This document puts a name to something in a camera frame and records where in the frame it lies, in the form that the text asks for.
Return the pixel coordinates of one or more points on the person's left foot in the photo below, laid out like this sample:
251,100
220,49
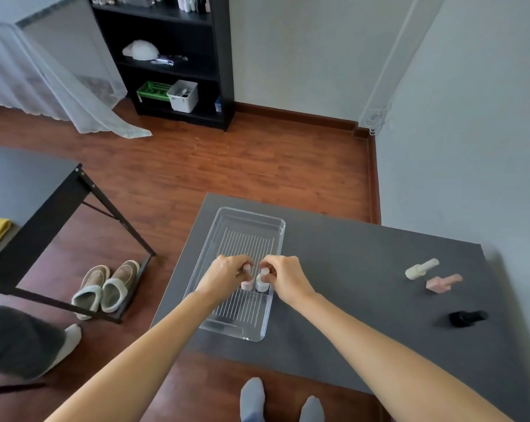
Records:
252,399

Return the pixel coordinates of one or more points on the small tools on shelf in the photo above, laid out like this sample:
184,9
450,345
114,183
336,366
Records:
166,61

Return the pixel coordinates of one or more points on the white mesh curtain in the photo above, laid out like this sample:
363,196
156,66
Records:
58,79

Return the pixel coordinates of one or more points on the person's left fingers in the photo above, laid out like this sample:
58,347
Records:
238,263

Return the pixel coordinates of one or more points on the green plastic basket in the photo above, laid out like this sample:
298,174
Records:
153,91

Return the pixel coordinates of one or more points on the small jars on shelf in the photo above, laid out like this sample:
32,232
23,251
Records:
101,1

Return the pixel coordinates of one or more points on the clear plastic ribbed tray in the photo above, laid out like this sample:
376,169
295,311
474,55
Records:
243,232

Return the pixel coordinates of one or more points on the black nail polish bottle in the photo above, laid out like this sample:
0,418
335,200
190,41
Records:
466,319

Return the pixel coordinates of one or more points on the white dome nail lamp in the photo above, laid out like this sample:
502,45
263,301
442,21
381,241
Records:
140,50

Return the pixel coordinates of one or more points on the row of upright bottles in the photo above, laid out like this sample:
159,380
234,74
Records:
194,2

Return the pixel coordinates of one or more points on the white wall conduit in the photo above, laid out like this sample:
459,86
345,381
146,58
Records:
396,52

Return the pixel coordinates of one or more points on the person's right forearm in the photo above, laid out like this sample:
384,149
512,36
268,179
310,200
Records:
379,360

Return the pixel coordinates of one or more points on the small blue box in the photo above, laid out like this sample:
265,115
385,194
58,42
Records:
218,105

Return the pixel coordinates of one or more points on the person's right fingers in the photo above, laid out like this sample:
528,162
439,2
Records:
270,264

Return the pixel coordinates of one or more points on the small white nail polish bottle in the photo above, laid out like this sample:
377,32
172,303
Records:
262,283

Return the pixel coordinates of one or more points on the small pink nail polish bottle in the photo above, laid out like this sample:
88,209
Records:
248,284

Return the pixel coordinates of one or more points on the person's left forearm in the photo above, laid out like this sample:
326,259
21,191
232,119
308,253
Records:
142,360

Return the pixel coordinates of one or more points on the black metal frame table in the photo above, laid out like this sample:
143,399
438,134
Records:
23,184

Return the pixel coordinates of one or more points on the person's right hand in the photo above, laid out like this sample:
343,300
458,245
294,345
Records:
291,279

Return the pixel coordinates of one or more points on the black shelf unit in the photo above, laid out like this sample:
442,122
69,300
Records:
223,61

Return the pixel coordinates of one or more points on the beige slipper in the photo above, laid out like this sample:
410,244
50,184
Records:
89,290
118,287

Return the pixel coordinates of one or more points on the person's right foot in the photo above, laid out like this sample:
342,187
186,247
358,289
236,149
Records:
312,410

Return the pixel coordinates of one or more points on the person's left hand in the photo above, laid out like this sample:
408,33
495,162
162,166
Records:
219,279

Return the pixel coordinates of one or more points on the white plastic storage bin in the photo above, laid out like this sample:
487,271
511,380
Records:
182,98

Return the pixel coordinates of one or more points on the cream nail polish bottle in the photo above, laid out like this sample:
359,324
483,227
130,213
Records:
421,269

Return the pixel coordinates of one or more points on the person's foot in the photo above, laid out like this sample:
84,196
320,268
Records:
312,410
69,342
252,399

